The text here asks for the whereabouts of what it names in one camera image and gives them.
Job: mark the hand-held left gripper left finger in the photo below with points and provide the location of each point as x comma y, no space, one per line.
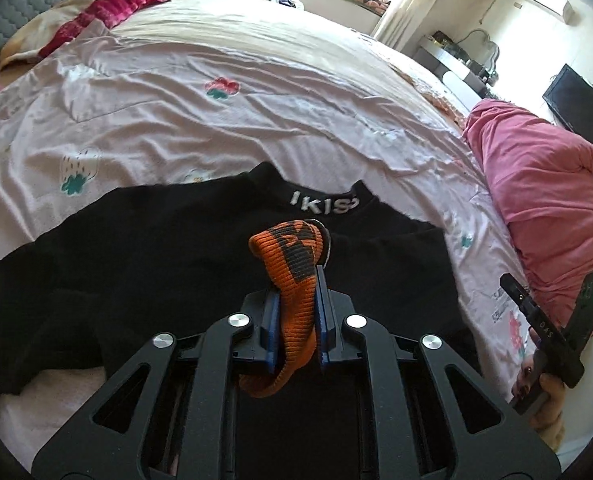
272,327

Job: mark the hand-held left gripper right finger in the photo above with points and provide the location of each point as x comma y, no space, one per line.
322,325

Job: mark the orange and black sock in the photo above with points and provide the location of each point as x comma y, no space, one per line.
291,270

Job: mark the black shirt with printed collar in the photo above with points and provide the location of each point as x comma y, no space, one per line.
126,240

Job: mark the person's right hand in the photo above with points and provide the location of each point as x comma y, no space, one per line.
552,410

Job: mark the pink blanket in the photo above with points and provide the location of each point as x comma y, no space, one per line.
541,185

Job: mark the pale pink printed duvet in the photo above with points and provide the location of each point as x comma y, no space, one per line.
226,125

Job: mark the black television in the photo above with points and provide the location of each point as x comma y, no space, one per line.
576,105

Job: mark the white cabinet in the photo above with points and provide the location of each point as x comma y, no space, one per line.
446,67

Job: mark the cream curtain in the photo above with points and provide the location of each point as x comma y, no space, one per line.
416,5

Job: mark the red and cream pillow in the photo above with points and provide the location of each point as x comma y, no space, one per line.
111,7

